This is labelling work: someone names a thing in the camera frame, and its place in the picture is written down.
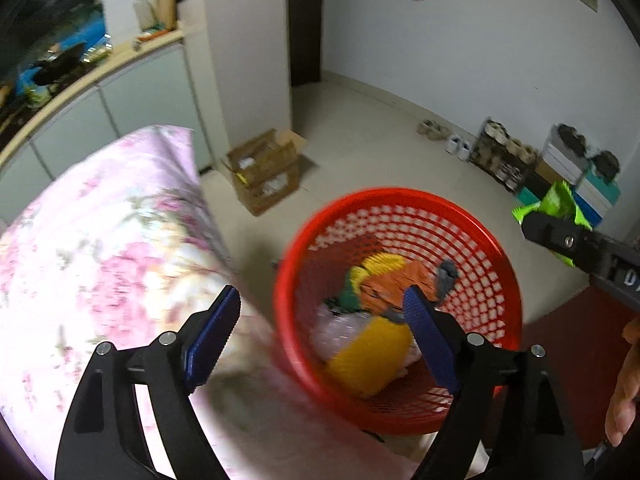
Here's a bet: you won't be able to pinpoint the person's right hand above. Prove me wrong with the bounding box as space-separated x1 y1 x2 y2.
605 317 640 448

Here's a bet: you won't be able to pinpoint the pair of dark shoes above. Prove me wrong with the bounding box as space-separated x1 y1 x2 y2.
590 150 621 183
557 122 591 157

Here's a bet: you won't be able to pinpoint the stack of shoe boxes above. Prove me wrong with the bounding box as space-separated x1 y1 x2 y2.
515 125 621 226

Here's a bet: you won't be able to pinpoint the black wok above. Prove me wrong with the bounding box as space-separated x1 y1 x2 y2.
32 42 86 87

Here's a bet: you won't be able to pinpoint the clear plastic bottle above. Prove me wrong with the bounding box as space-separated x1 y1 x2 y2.
132 0 157 33

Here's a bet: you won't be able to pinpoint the yellow foam net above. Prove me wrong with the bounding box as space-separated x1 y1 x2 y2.
325 322 413 401
347 252 408 281

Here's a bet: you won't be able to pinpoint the grey kitchen cabinets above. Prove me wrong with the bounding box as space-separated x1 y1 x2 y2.
0 42 211 221

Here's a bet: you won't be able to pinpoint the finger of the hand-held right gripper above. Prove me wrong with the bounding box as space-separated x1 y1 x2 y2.
521 212 613 276

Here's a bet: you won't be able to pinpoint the beige kitchen countertop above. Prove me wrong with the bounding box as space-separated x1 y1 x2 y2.
0 27 185 171

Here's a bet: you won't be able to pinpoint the cardboard box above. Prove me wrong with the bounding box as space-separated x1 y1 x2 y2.
221 128 308 217

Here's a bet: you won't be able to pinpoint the green snack packet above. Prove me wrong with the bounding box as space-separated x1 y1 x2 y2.
511 180 593 268

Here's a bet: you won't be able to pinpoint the red plastic mesh basket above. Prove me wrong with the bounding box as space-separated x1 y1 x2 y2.
274 187 523 436

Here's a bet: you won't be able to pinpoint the pink floral blanket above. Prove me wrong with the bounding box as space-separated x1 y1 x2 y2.
0 125 488 480

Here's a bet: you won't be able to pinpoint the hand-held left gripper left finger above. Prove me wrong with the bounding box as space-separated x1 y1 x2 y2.
54 285 242 480

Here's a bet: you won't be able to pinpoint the clear plastic bag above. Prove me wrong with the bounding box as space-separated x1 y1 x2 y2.
312 305 373 361

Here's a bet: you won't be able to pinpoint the black shoe rack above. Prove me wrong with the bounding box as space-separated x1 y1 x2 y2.
470 116 541 193

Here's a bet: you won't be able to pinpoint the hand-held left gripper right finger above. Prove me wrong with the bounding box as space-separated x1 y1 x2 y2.
403 285 586 480

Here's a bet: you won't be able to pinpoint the pair of grey slippers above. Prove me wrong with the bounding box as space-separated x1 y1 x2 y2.
417 119 448 140

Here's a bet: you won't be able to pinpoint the black range hood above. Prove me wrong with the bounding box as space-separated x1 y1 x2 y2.
0 0 98 61

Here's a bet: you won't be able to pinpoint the pair of white shoes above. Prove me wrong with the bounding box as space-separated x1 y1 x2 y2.
445 132 473 161

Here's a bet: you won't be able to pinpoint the brown paper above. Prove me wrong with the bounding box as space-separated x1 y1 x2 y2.
360 260 436 318

